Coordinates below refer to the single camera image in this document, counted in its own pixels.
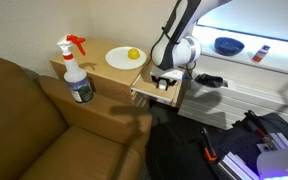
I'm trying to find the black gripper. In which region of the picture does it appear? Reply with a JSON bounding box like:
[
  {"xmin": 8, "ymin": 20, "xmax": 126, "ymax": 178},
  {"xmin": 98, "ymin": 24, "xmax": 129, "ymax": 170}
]
[{"xmin": 150, "ymin": 74, "xmax": 182, "ymax": 90}]

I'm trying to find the wooden drawer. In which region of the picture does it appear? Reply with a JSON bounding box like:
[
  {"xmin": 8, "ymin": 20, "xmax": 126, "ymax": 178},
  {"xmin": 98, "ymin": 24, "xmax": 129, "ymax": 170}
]
[{"xmin": 130, "ymin": 61, "xmax": 186, "ymax": 108}]

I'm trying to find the orange white pill bottle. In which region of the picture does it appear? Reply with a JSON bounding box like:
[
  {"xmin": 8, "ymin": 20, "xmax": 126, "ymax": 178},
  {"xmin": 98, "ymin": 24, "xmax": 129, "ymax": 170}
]
[{"xmin": 251, "ymin": 44, "xmax": 271, "ymax": 64}]

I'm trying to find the black object on radiator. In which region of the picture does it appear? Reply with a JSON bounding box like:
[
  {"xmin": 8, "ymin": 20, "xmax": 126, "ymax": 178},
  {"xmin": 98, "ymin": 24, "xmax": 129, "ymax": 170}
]
[{"xmin": 194, "ymin": 72, "xmax": 225, "ymax": 89}]

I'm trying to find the white round plate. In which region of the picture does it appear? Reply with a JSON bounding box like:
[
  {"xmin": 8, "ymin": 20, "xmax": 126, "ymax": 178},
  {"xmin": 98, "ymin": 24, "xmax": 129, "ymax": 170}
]
[{"xmin": 104, "ymin": 46, "xmax": 148, "ymax": 71}]

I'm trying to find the wooden drawer cabinet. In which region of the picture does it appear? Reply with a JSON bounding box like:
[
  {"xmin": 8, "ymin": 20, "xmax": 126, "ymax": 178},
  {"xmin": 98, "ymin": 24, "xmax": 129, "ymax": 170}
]
[{"xmin": 49, "ymin": 37, "xmax": 186, "ymax": 109}]

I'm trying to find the spray bottle with red trigger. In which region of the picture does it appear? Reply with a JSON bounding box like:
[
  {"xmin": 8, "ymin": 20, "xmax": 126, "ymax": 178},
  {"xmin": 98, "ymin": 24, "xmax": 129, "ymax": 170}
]
[{"xmin": 56, "ymin": 33, "xmax": 95, "ymax": 104}]

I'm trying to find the yellow lemon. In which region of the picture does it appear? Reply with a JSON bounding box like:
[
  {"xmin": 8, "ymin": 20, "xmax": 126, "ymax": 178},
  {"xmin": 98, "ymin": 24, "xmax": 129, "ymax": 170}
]
[{"xmin": 127, "ymin": 48, "xmax": 141, "ymax": 61}]

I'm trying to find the dark blue bowl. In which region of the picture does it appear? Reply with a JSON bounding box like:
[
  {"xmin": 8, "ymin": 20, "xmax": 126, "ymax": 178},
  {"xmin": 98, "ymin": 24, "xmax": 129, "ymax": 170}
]
[{"xmin": 214, "ymin": 36, "xmax": 246, "ymax": 57}]

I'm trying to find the black perforated base board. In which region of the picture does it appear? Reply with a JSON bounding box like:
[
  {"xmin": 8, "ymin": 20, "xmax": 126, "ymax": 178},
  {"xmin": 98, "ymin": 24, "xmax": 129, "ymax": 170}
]
[{"xmin": 197, "ymin": 112, "xmax": 288, "ymax": 180}]

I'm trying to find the white window sill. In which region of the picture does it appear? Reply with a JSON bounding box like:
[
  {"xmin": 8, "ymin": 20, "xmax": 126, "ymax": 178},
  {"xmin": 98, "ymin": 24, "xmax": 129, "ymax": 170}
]
[{"xmin": 191, "ymin": 24, "xmax": 288, "ymax": 78}]

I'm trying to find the brown sofa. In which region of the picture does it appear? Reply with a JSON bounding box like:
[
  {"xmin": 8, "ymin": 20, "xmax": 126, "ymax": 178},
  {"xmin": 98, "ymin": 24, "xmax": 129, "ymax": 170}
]
[{"xmin": 0, "ymin": 57, "xmax": 154, "ymax": 180}]

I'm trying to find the white wall radiator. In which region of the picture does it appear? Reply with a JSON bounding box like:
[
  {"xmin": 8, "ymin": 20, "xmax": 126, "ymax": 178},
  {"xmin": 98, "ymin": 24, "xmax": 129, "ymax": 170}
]
[{"xmin": 177, "ymin": 71, "xmax": 288, "ymax": 134}]

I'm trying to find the orange handled clamp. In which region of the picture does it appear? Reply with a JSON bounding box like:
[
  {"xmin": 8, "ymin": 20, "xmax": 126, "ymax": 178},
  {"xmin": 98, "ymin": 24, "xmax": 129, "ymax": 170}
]
[{"xmin": 200, "ymin": 127, "xmax": 218, "ymax": 164}]

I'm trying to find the red handled black clamp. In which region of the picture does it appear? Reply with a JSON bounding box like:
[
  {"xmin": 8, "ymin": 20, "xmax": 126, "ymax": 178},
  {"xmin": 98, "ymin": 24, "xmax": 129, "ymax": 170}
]
[{"xmin": 243, "ymin": 109, "xmax": 276, "ymax": 152}]

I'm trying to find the aluminium profile rail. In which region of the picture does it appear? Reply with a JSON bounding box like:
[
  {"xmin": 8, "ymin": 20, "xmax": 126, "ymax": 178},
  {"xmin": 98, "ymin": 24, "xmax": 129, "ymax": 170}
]
[
  {"xmin": 217, "ymin": 151, "xmax": 260, "ymax": 180},
  {"xmin": 256, "ymin": 132, "xmax": 288, "ymax": 153}
]

